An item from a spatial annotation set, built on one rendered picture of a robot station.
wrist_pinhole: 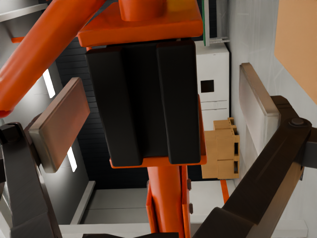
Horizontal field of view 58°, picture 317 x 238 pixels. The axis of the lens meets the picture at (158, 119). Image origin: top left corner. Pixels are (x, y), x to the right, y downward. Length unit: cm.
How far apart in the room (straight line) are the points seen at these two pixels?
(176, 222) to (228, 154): 685
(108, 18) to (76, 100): 6
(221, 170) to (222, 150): 59
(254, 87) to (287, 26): 18
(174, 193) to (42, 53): 13
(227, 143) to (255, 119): 674
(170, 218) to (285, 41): 23
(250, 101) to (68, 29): 11
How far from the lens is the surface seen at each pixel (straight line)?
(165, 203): 21
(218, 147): 693
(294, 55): 32
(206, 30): 747
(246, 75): 18
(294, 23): 33
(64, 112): 18
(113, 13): 18
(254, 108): 16
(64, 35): 18
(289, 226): 331
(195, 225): 32
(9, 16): 939
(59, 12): 18
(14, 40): 971
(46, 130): 16
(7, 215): 364
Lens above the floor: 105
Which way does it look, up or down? 7 degrees up
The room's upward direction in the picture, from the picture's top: 94 degrees counter-clockwise
